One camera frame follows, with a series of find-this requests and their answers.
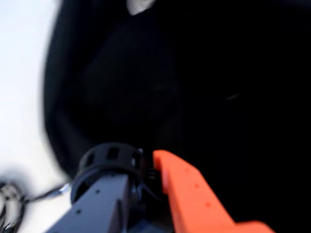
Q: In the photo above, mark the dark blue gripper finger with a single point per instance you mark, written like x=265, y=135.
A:
x=97, y=208

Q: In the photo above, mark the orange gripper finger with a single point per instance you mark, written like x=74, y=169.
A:
x=192, y=199

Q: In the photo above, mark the black fabric bag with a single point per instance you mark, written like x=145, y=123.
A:
x=194, y=85

